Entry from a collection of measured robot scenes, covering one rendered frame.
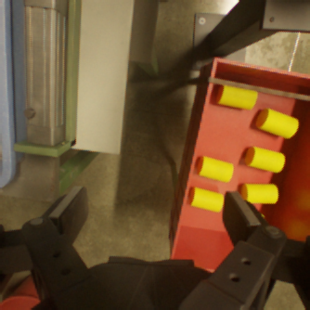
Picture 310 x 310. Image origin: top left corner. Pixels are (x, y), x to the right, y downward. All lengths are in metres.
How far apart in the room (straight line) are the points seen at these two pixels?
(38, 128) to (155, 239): 1.49
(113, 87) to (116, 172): 1.16
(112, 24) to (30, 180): 0.37
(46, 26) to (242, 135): 0.67
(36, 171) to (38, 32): 0.29
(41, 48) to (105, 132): 0.16
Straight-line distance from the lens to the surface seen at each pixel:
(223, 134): 0.82
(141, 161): 1.49
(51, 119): 0.38
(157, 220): 1.68
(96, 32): 0.42
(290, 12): 0.56
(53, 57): 0.37
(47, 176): 0.55
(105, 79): 0.41
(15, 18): 0.49
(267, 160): 0.82
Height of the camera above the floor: 1.40
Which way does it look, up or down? 73 degrees down
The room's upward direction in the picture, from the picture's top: 174 degrees counter-clockwise
